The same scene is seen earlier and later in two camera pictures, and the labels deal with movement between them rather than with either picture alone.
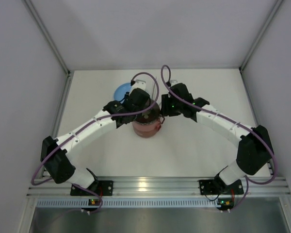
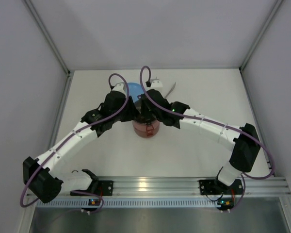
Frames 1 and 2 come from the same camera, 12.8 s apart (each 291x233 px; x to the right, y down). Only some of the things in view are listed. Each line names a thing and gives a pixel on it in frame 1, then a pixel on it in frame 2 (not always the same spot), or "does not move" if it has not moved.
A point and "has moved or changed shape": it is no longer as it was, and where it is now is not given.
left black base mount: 102,188 does not move
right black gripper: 166,106 -> 145,109
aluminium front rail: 161,187 does not move
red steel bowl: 146,131 does not move
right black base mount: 218,186 does not move
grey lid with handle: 150,116 has moved or changed shape
